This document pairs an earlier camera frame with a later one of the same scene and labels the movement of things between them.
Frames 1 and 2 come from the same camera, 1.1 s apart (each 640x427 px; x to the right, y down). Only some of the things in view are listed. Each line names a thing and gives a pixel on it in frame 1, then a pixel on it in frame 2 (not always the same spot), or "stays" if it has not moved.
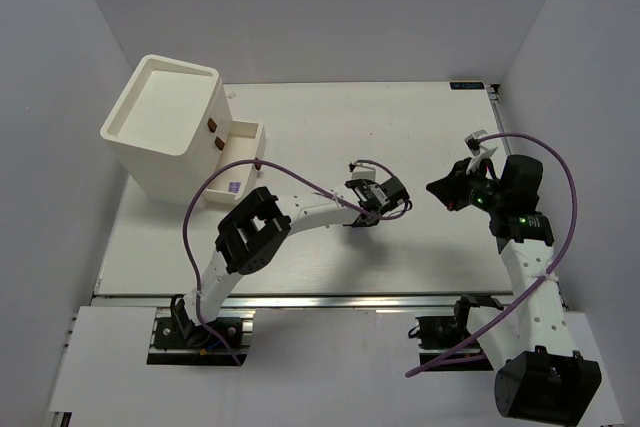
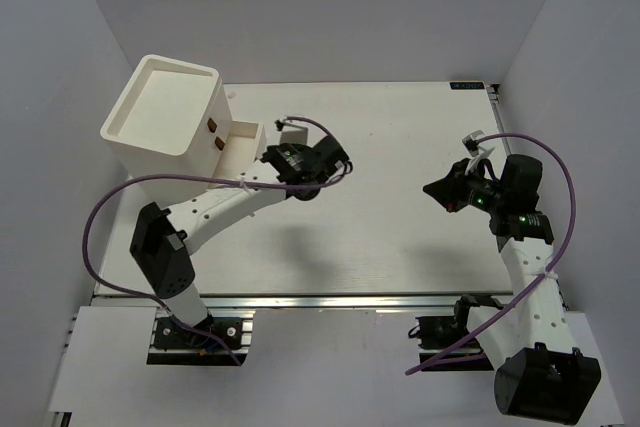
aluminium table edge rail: [545, 301] stays
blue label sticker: [466, 85] stays
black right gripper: [461, 189] stays
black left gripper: [391, 192] to [279, 157]
